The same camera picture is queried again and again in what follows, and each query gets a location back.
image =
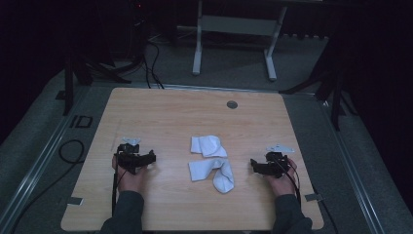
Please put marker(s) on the grey round table grommet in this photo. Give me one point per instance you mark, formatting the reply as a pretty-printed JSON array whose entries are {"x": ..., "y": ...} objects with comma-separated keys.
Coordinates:
[{"x": 232, "y": 104}]

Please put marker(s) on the white desk frame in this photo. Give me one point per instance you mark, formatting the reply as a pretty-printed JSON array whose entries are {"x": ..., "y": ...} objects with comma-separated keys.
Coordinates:
[{"x": 237, "y": 26}]

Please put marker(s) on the metal floor rail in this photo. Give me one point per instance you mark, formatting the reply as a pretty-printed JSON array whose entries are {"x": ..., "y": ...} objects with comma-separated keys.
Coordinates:
[
  {"x": 357, "y": 182},
  {"x": 35, "y": 169}
]

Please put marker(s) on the black metal stand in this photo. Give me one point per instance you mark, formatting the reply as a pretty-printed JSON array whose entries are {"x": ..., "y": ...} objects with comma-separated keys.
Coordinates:
[
  {"x": 336, "y": 107},
  {"x": 68, "y": 94}
]

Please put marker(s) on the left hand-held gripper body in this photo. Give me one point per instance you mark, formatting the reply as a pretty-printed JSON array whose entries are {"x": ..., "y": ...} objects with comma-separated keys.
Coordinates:
[{"x": 128, "y": 157}]

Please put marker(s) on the person's left hand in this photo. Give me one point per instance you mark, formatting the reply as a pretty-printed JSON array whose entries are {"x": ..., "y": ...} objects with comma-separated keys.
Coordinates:
[{"x": 131, "y": 182}]

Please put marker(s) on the grey tape piece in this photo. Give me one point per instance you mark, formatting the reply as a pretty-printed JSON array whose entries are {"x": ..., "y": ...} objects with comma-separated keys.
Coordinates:
[
  {"x": 75, "y": 201},
  {"x": 314, "y": 197}
]

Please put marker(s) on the white sock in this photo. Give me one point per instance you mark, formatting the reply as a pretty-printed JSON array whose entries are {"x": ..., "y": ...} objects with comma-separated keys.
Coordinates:
[
  {"x": 224, "y": 178},
  {"x": 207, "y": 146}
]

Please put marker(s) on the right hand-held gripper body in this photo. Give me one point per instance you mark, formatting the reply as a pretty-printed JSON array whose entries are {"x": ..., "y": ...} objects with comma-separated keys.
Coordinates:
[{"x": 276, "y": 164}]

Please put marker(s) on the person's right hand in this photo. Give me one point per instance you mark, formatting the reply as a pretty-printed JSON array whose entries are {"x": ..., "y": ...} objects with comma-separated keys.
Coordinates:
[{"x": 282, "y": 186}]

